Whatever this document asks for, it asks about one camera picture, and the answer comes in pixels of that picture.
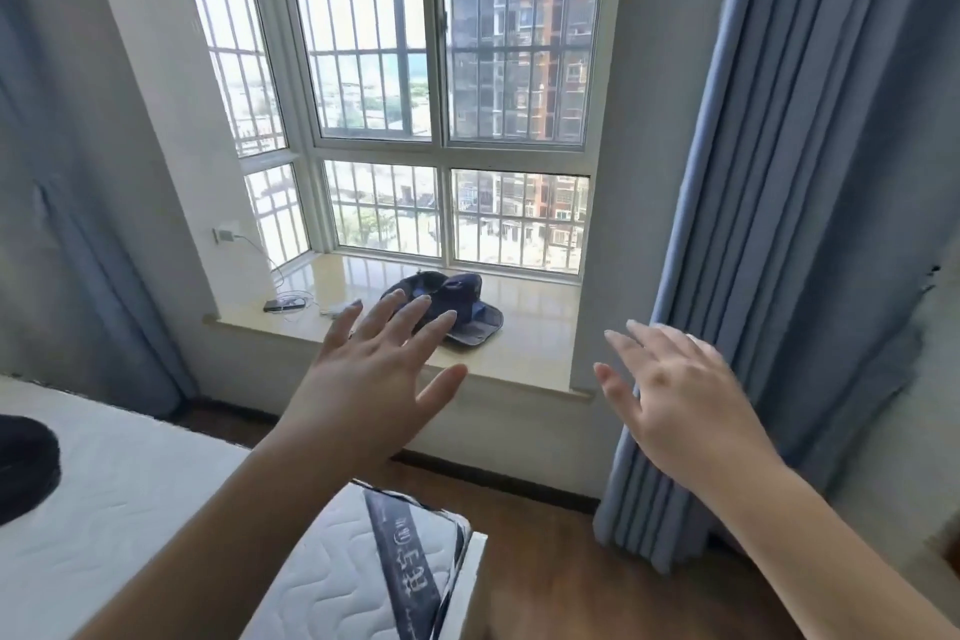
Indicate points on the person's left middle finger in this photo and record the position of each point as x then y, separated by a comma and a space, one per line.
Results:
409, 321

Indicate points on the black round object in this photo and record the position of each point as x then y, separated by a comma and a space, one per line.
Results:
26, 471

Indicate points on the beige stone window sill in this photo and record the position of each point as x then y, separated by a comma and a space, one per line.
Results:
525, 332

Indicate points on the person's right hand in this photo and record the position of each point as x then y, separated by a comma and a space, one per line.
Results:
690, 414

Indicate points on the white quilted mattress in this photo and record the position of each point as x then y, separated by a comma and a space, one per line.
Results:
135, 497

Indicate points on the person's left little finger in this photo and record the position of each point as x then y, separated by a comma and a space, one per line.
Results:
345, 324

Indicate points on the blue pleated curtain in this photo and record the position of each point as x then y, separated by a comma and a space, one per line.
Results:
52, 212
810, 174

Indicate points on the black smartphone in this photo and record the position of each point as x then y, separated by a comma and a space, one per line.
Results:
285, 304

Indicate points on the white framed barred window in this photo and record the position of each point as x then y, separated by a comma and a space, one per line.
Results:
442, 99

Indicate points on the person's left forearm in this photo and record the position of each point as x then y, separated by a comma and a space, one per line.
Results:
210, 542

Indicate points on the white wall socket with plug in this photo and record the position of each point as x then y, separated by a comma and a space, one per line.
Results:
225, 235

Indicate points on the dark blue bucket hat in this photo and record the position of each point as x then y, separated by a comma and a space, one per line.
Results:
469, 309

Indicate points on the person's right thumb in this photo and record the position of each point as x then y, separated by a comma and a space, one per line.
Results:
615, 392

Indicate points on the person's left hand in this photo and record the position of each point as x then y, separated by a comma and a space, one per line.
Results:
360, 392

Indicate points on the person's left thumb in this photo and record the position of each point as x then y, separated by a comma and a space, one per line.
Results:
442, 392

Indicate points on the person's right forearm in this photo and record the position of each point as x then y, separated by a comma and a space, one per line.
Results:
832, 557

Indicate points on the white bed frame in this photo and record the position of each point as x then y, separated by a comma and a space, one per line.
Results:
469, 587

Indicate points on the person's right middle finger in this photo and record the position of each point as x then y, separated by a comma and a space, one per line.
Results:
656, 338

